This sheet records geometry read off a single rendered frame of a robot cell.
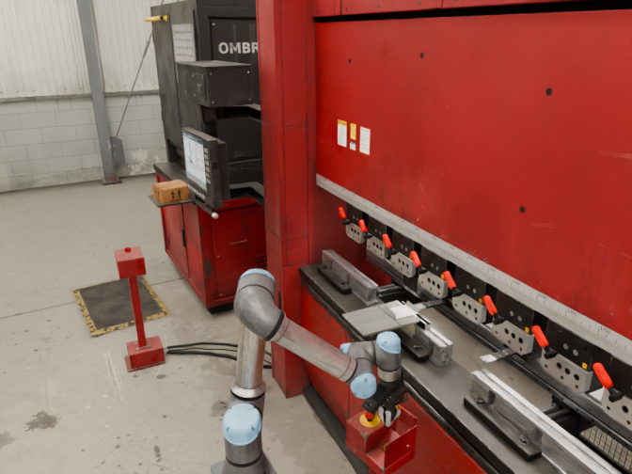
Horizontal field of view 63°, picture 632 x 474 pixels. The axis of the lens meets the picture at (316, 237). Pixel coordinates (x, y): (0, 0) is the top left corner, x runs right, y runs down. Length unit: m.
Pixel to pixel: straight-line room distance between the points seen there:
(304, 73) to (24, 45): 6.04
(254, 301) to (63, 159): 7.17
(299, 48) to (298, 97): 0.23
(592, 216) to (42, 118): 7.66
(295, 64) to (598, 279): 1.73
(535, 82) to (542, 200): 0.32
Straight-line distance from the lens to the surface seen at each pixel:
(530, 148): 1.57
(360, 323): 2.13
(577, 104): 1.47
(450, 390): 2.03
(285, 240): 2.81
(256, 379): 1.73
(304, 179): 2.75
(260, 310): 1.46
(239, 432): 1.66
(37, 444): 3.43
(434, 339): 2.13
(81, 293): 4.92
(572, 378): 1.63
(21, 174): 8.51
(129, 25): 8.43
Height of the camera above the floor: 2.09
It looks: 22 degrees down
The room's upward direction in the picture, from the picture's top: straight up
